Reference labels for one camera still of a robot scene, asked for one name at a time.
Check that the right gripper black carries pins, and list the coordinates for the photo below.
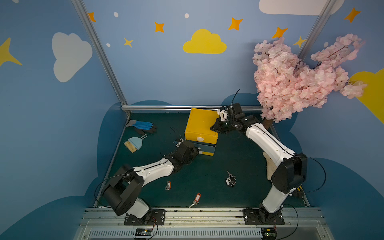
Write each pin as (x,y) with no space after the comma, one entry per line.
(221,124)

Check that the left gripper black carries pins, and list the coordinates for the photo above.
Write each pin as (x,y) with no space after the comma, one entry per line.
(182,144)

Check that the yellow drawer cabinet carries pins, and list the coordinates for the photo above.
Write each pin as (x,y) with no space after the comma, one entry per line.
(198,131)

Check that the key with red tag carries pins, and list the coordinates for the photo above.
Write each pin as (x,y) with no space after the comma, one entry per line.
(196,200)

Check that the key with black fob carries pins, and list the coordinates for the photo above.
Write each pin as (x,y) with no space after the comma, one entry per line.
(233,178)

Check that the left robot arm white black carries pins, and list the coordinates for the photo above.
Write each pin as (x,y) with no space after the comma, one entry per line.
(123,189)

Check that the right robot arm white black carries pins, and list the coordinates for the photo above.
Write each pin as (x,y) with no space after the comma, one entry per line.
(291,168)

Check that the blue black work glove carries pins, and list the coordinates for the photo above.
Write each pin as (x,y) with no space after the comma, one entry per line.
(142,127)

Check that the small blue hand brush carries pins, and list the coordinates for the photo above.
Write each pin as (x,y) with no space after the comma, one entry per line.
(135,143)

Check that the pink cherry blossom tree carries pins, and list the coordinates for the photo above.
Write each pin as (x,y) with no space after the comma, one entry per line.
(287,85)

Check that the left controller board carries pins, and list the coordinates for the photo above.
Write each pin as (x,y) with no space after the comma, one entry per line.
(143,233)

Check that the controller board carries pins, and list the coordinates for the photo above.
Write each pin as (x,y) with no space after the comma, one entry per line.
(143,233)
(269,234)

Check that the right controller board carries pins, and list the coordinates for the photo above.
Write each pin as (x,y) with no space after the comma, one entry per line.
(269,234)

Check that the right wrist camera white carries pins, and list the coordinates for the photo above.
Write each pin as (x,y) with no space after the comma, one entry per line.
(223,113)

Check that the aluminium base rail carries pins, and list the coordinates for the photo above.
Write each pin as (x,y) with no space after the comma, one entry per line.
(205,224)

